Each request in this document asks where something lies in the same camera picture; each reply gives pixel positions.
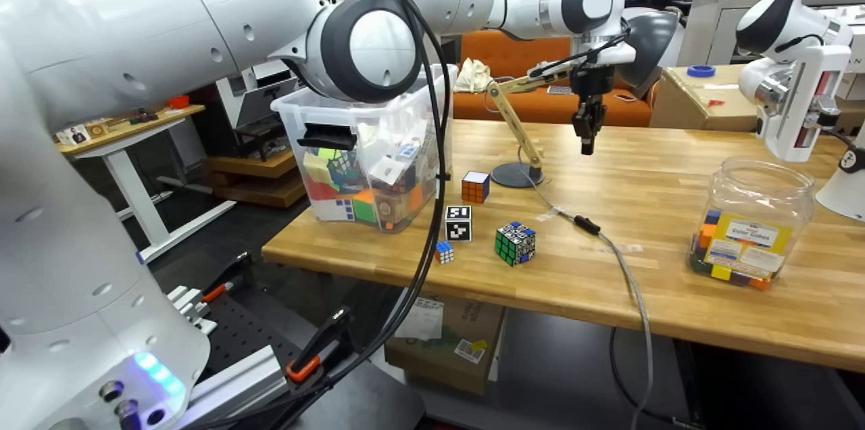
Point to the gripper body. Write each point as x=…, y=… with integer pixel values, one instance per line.
x=591, y=82

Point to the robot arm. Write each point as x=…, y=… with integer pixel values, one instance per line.
x=101, y=112

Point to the wooden desk lamp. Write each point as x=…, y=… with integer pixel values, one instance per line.
x=517, y=175

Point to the orange and white puzzle cube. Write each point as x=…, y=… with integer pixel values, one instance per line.
x=475, y=188

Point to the green and black patterned cube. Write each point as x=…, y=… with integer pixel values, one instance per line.
x=515, y=244

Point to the black and white tag cube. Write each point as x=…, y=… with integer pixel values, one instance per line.
x=458, y=224

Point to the clear plastic storage container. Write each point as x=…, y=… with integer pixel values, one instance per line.
x=378, y=146

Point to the small puzzle cube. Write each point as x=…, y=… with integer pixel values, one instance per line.
x=444, y=253

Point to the orange sofa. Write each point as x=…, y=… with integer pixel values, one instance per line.
x=527, y=105

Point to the blue tape roll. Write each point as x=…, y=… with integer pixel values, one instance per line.
x=701, y=70

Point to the white cloth bag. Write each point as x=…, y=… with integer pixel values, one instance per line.
x=472, y=76

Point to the white robot with black joint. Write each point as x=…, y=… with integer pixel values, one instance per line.
x=797, y=78

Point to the clear plastic jar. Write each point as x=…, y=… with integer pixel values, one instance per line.
x=753, y=213

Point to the heap of coloured blocks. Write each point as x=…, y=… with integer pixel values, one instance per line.
x=716, y=271

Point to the heap of puzzle cubes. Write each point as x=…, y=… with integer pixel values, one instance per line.
x=372, y=180

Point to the cardboard box with labels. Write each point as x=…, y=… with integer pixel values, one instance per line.
x=459, y=349

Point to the low wooden shelf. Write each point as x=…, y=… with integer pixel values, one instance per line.
x=260, y=176

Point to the black clamp with orange tips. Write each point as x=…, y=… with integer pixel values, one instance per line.
x=317, y=349
x=230, y=278

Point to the red bowl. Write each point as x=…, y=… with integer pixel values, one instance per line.
x=179, y=102

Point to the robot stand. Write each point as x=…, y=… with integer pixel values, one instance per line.
x=250, y=335

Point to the white desk with wooden top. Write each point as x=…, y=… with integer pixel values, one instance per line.
x=135, y=186

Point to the white bracket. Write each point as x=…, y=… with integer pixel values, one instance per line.
x=192, y=308

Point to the small photo frame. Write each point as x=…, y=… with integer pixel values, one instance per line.
x=74, y=135

